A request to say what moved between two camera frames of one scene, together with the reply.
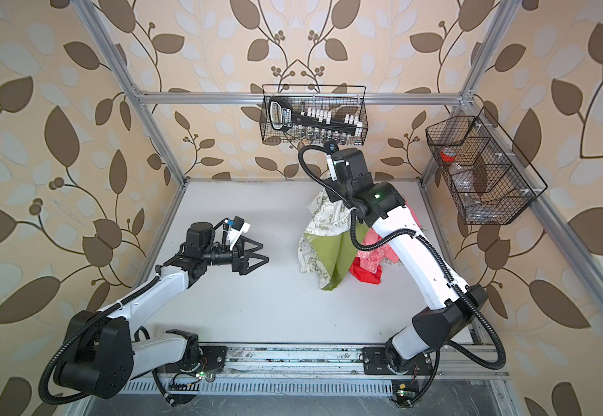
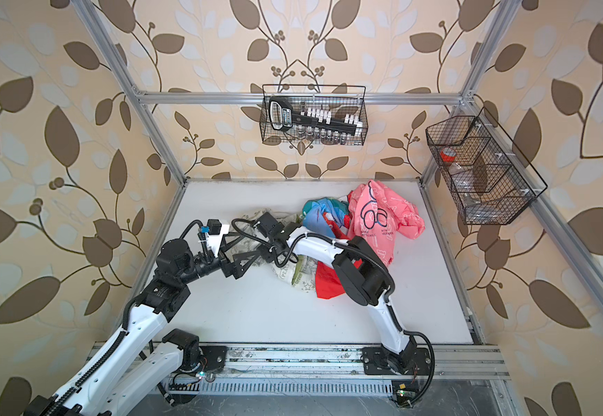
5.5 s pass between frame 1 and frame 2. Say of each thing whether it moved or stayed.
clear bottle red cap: stayed
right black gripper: moved
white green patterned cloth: moved
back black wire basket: stayed
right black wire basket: stayed
